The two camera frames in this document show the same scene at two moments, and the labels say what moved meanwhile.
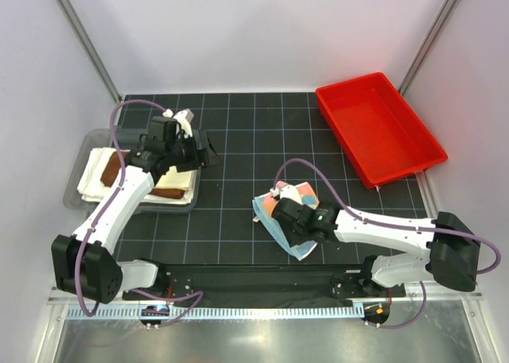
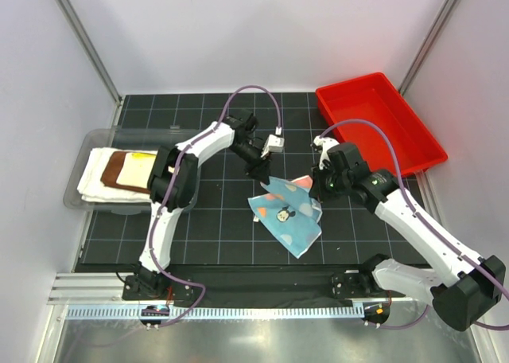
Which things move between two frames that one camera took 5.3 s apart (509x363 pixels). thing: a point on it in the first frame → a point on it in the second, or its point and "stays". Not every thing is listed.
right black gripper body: [284, 228] → [328, 183]
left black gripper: [206, 156] → [260, 172]
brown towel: [111, 173] stays
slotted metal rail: [221, 312] stays
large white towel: [92, 189] stays
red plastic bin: [378, 133] stays
